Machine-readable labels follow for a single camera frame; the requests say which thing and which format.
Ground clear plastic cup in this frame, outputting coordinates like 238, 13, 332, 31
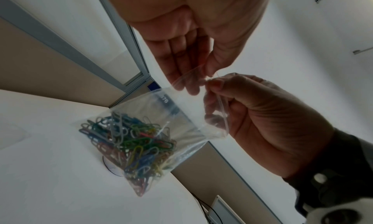
80, 65, 231, 198

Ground white cup with red rim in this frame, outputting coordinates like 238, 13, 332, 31
101, 156, 126, 177

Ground grey desk power box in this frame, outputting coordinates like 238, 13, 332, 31
211, 194, 245, 224

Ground black right wristband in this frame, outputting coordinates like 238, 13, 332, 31
282, 128, 373, 224

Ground grey framed glass partition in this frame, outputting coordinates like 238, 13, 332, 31
0, 0, 154, 109

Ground beige partition panel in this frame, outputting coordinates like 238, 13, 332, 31
172, 144, 281, 224

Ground black power box cables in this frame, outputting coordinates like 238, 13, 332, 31
192, 192, 222, 224

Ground pile of coloured paper clips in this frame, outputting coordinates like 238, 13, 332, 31
79, 111, 178, 197

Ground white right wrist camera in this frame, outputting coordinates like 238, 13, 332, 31
303, 199, 373, 224

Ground person's right hand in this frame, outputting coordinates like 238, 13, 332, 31
202, 72, 336, 179

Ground person's left hand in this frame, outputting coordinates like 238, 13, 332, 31
100, 0, 275, 96

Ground blue number sign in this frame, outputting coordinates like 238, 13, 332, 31
146, 81, 181, 115

